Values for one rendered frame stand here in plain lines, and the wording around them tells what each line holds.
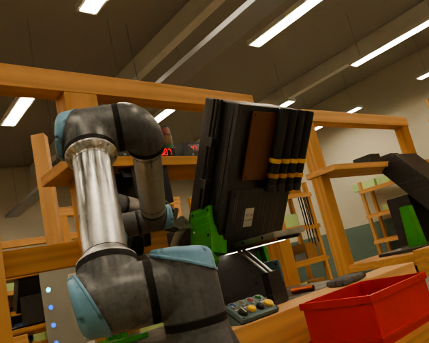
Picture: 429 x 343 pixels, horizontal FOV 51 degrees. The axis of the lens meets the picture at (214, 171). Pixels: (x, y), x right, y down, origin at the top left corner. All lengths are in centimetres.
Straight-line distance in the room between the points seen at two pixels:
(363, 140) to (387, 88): 132
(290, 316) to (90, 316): 72
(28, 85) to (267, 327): 120
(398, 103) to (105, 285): 1051
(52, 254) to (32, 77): 66
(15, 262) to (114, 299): 93
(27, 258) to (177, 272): 97
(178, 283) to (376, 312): 53
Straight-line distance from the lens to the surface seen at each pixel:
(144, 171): 116
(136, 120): 104
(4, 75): 180
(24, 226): 1187
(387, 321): 118
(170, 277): 79
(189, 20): 640
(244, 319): 125
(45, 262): 172
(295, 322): 139
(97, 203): 91
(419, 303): 134
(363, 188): 1088
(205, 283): 80
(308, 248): 813
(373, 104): 1138
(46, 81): 185
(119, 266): 82
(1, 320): 156
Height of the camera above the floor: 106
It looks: 12 degrees up
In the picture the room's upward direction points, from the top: 13 degrees counter-clockwise
